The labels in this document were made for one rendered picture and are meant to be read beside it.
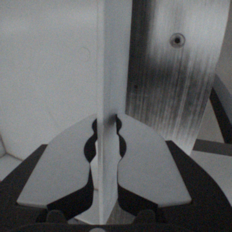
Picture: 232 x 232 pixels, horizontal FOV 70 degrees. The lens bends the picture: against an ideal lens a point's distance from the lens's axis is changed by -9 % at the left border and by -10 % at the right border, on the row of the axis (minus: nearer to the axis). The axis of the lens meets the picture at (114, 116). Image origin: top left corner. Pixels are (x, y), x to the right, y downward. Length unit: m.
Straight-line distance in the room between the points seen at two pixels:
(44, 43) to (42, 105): 0.07
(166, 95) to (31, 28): 0.20
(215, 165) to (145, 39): 0.24
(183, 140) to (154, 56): 0.14
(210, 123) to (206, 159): 0.93
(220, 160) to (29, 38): 0.33
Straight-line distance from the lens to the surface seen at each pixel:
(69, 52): 0.17
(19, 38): 0.21
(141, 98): 0.29
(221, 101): 0.63
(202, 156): 0.34
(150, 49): 0.27
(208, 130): 1.29
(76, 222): 0.49
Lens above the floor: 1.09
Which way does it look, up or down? 57 degrees down
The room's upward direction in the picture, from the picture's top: 146 degrees counter-clockwise
